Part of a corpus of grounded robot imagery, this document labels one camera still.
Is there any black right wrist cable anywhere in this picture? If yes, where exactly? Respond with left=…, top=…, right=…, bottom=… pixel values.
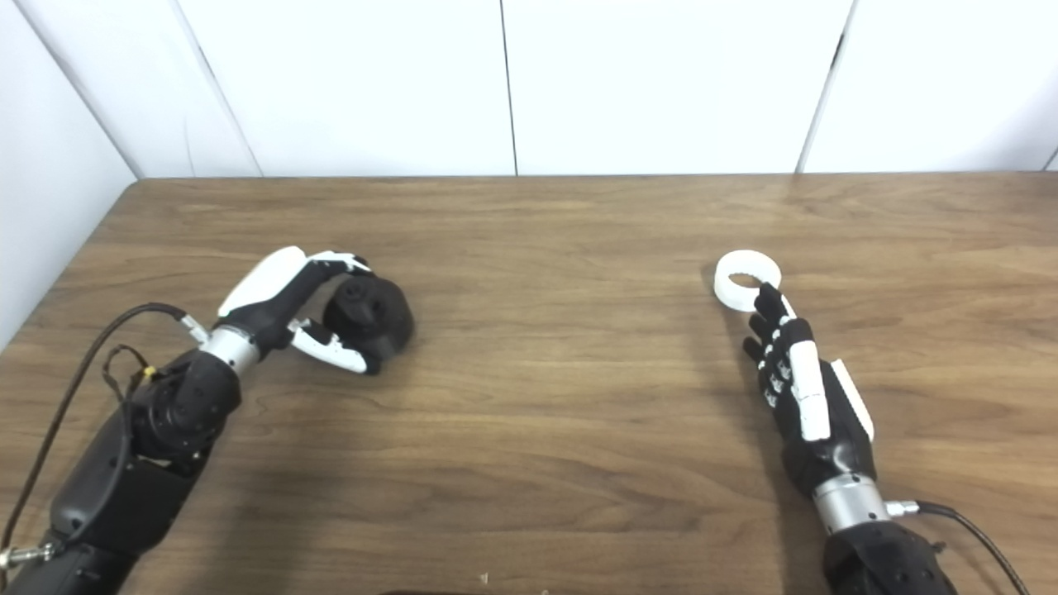
left=886, top=499, right=1034, bottom=595

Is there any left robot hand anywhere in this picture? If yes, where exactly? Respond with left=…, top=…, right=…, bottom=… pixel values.
left=217, top=246, right=384, bottom=376

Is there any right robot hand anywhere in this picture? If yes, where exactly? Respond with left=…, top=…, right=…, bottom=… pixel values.
left=742, top=283, right=877, bottom=498

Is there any white ring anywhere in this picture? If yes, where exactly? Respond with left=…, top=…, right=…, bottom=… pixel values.
left=713, top=250, right=783, bottom=313

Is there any round black part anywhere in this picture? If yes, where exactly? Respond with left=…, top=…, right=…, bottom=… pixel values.
left=322, top=274, right=416, bottom=361

